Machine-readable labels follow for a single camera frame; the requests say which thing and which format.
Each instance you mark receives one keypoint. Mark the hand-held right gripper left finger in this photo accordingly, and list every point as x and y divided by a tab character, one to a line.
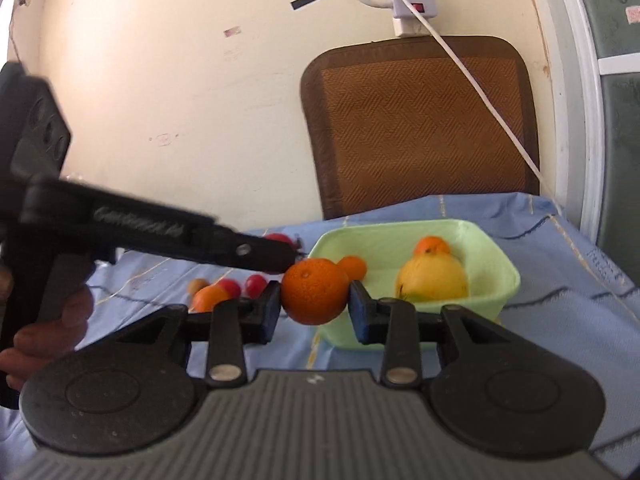
270	311

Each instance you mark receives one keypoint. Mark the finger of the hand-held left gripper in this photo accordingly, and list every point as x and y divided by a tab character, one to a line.
250	253

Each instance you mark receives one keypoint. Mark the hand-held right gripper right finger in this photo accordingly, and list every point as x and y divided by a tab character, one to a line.
361	317

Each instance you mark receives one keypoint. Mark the red tomato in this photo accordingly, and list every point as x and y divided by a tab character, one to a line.
230	287
255	285
277	238

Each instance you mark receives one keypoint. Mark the large orange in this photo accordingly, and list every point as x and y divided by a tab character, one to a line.
315	292

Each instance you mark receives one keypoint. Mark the small brown round fruit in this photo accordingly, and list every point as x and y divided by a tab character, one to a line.
196	286

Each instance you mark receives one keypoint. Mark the light green plastic basin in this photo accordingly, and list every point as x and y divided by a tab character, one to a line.
380	245

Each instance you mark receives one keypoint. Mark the person's left hand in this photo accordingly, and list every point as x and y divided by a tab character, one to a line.
55	342

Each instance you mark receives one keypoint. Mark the small orange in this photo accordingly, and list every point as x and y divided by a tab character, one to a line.
431	246
205	301
355	267

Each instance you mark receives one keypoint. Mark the large yellow citrus fruit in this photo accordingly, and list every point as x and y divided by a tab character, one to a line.
435	277

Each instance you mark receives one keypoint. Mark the blue striped cloth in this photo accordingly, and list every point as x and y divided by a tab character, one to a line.
550	280

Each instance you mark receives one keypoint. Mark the frosted pane with pink sticker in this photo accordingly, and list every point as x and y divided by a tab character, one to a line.
605	5

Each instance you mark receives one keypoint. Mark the pale wall sticker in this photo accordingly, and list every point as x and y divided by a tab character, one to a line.
164	140

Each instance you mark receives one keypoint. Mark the purple wall sticker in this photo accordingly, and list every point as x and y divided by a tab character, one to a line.
232	32

